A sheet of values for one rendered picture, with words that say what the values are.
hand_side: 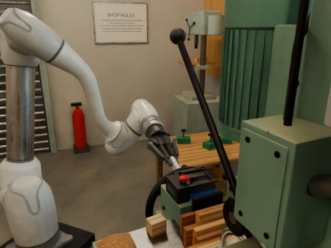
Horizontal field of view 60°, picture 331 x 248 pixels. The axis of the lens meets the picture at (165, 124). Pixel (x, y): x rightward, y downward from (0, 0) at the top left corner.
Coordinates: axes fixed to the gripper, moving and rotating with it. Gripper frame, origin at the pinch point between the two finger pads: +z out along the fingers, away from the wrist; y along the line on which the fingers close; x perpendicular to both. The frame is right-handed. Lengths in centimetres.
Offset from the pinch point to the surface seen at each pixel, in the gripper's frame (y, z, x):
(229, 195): -3.5, 32.0, -21.9
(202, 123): 108, -131, 95
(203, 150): 67, -67, 67
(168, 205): -12.3, 20.1, -6.0
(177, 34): -15, 13, -55
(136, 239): -24.8, 27.9, -6.8
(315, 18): -11, 40, -67
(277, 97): -7, 36, -53
